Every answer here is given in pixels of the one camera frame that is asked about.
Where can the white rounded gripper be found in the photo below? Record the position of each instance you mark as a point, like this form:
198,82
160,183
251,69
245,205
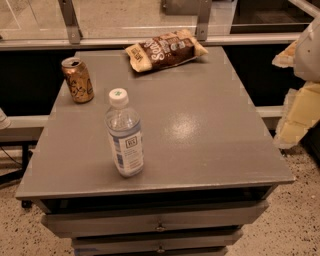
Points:
308,56

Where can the clear plastic water bottle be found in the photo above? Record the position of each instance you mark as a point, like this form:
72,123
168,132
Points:
124,133

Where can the grey drawer cabinet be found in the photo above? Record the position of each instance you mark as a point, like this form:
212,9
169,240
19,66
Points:
203,140

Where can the brown snack chip bag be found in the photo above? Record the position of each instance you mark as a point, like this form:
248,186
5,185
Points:
165,51

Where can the upper grey drawer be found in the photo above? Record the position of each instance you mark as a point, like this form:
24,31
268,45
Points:
157,219

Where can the grey drawer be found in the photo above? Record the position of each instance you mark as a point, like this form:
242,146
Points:
157,219
157,243

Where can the gold soda can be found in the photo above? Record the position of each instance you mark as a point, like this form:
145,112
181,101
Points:
78,79

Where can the lower grey drawer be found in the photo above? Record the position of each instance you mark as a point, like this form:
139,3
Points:
157,243

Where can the right metal railing bracket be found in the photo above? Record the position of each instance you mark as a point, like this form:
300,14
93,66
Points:
203,16

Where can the metal railing bracket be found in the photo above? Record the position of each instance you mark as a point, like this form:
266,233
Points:
70,19
203,16

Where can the left metal railing bracket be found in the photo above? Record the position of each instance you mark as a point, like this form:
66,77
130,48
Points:
70,19

